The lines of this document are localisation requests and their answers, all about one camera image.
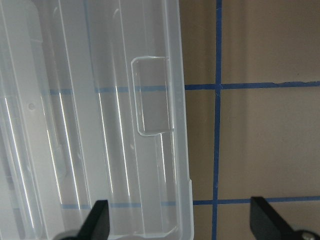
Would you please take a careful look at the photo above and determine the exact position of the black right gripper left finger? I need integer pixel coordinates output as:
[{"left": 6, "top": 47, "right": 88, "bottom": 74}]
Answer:
[{"left": 76, "top": 200, "right": 110, "bottom": 240}]

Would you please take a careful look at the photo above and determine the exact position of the clear plastic box lid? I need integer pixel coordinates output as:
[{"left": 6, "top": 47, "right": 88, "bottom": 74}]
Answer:
[{"left": 0, "top": 0, "right": 194, "bottom": 240}]

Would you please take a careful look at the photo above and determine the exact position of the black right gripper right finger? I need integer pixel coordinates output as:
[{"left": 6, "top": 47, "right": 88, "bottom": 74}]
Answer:
[{"left": 250, "top": 196, "right": 299, "bottom": 240}]

